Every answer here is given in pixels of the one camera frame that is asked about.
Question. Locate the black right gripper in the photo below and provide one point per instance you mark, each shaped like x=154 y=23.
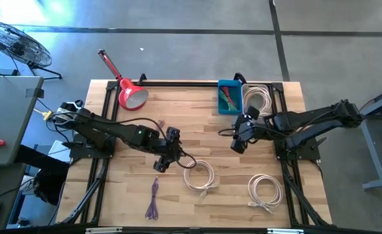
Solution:
x=242 y=133

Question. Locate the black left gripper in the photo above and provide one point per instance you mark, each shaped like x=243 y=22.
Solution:
x=173 y=133

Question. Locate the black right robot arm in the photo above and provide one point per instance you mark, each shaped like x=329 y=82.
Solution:
x=308 y=122

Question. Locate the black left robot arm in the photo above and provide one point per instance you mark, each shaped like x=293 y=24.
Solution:
x=112 y=131

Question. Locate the clear plastic bin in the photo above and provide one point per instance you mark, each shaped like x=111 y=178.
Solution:
x=257 y=97

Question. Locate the blue plastic bin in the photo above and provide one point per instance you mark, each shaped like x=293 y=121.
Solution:
x=229 y=82

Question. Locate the black table clamp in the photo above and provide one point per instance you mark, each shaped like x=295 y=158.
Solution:
x=142 y=79
x=240 y=78

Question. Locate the red desk lamp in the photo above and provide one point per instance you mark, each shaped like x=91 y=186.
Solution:
x=129 y=91

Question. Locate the silver metal hinge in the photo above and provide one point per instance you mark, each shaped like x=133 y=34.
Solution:
x=103 y=230
x=285 y=231

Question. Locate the yellow power plug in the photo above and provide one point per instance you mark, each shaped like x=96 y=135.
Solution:
x=48 y=115

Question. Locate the grey metal table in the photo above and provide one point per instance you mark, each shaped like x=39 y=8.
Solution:
x=371 y=149

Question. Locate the black office chair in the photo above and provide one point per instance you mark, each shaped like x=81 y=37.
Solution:
x=47 y=185

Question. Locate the grey desk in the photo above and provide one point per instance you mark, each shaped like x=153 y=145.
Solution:
x=8 y=113

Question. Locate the black floor fan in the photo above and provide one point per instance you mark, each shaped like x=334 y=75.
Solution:
x=15 y=44

